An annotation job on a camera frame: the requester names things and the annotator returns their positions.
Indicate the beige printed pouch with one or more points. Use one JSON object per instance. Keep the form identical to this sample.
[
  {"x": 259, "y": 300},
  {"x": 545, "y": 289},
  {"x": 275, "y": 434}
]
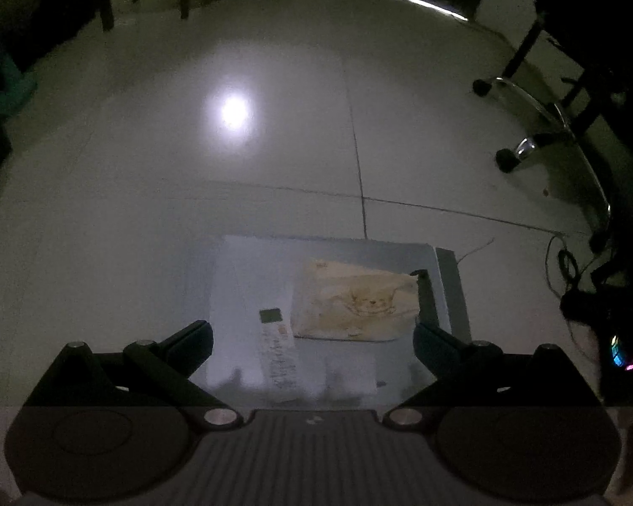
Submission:
[{"x": 348, "y": 300}]

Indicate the dark furniture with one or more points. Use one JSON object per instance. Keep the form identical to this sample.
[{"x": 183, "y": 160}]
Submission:
[{"x": 26, "y": 16}]

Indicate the white remote control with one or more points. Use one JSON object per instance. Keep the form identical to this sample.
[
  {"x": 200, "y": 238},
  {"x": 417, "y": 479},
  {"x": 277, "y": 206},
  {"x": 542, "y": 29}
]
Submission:
[{"x": 278, "y": 353}]

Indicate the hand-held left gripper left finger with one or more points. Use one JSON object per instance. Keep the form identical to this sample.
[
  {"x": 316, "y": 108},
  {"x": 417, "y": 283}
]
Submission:
[{"x": 195, "y": 343}]

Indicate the office chair chrome base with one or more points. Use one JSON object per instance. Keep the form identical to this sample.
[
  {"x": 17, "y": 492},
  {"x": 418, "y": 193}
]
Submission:
[{"x": 551, "y": 110}]

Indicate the black pen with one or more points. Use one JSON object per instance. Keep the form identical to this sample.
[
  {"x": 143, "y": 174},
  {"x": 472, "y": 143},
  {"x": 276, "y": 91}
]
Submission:
[{"x": 425, "y": 295}]

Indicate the computer case with rainbow fans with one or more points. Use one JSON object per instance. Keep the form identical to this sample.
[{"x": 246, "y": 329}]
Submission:
[{"x": 625, "y": 357}]

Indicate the green cloth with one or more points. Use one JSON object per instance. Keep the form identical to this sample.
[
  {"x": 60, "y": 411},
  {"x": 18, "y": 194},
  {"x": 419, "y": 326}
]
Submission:
[{"x": 11, "y": 89}]

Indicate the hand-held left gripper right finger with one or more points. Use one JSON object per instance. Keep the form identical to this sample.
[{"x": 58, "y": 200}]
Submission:
[{"x": 427, "y": 343}]

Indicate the white glass desktop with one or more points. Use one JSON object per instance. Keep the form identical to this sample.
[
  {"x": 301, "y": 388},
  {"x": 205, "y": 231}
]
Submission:
[{"x": 248, "y": 274}]

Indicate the black desk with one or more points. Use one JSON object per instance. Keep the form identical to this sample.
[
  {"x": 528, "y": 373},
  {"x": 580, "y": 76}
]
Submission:
[{"x": 596, "y": 10}]

